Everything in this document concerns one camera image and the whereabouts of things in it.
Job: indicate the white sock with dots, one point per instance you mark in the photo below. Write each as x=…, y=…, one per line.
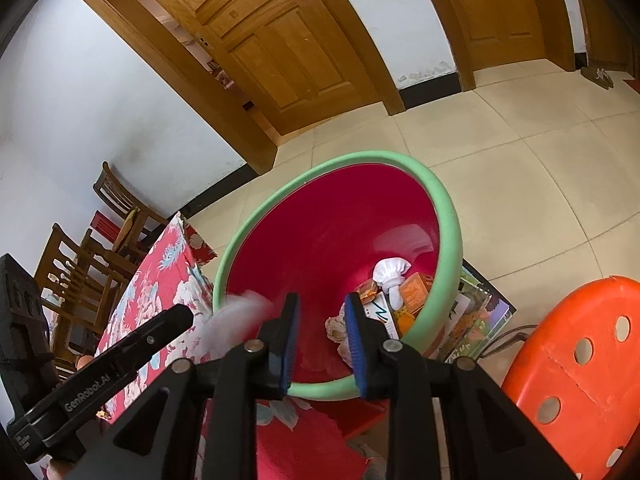
x=392, y=275

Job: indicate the wooden door frame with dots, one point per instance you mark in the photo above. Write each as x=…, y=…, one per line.
x=462, y=60
x=210, y=100

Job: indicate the open wooden door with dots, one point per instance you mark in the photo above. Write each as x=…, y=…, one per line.
x=260, y=45

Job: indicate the closed wooden door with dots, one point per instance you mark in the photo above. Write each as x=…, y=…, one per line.
x=490, y=10

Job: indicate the red plastic stand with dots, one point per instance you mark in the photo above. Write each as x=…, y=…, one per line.
x=360, y=412

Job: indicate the orange plastic stool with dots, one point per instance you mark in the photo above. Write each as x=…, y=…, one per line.
x=575, y=385

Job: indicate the red basin with green rim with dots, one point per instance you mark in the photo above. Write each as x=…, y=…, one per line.
x=325, y=220

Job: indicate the low wooden panel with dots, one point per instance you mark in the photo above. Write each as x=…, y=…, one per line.
x=600, y=20

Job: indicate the white cardboard box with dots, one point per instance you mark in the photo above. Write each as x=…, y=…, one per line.
x=377, y=315

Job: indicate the orange snack packet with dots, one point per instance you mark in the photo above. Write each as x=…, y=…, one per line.
x=369, y=287

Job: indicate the orange plastic bag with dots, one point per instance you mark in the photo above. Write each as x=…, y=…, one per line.
x=405, y=322

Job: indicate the wooden chair with cushion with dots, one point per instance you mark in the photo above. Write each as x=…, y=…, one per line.
x=115, y=195

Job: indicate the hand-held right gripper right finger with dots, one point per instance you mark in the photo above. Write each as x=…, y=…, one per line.
x=356, y=345

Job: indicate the wooden dining chair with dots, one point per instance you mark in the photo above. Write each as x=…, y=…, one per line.
x=55, y=300
x=75, y=260

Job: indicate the slipper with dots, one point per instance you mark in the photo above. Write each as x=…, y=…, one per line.
x=606, y=80
x=597, y=74

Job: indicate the orange cardboard box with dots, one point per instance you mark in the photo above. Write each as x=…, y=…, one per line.
x=415, y=290

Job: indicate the large paper ball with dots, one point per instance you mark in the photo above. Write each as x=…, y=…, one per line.
x=337, y=327

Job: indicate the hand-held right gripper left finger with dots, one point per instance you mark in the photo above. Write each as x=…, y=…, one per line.
x=290, y=345

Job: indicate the red floor mat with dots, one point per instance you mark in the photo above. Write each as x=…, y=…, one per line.
x=631, y=82

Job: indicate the red flat object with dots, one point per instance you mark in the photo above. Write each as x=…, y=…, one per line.
x=102, y=225

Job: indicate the colourful printed cardboard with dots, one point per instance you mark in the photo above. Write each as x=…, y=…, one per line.
x=475, y=320

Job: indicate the white tissue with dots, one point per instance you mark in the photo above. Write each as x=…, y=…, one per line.
x=235, y=320

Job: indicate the yellow seat cushion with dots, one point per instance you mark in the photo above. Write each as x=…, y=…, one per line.
x=131, y=220

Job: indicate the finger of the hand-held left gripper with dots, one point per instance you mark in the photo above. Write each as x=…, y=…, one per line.
x=150, y=335

